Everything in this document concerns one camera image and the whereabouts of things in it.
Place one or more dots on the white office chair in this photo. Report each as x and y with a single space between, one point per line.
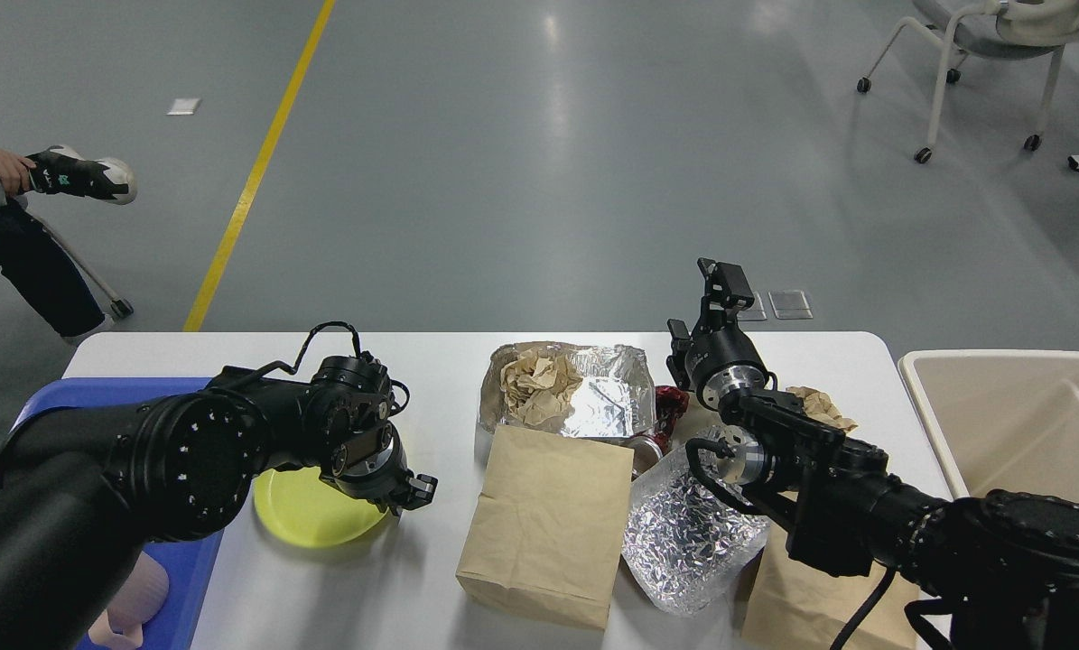
996 30

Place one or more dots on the crumpled brown paper in tray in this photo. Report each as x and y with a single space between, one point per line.
538 386

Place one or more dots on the brown paper bag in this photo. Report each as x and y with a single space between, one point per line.
545 539
792 606

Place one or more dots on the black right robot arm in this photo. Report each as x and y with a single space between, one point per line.
999 572

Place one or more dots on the crushed red can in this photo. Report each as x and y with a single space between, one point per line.
651 446

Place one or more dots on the crumpled brown paper ball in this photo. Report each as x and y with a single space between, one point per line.
820 407

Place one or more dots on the brown paper bag left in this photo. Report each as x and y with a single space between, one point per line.
545 539

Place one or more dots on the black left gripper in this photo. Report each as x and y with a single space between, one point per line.
383 478

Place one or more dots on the pink mug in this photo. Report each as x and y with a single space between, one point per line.
121 625

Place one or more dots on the brown paper bag right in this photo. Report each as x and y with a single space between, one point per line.
792 606

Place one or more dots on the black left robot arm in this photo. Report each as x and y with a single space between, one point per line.
183 465

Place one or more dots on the yellow plastic plate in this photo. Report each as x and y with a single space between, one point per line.
297 508

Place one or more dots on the crumpled foil container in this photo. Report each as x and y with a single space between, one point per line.
685 548

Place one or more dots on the seated person in black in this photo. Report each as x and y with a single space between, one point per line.
44 276

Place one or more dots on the beige waste bin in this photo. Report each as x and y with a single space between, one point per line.
999 418

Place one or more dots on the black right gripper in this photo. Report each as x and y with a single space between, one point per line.
719 360

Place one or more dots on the foil tray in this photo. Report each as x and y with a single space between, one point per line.
615 401

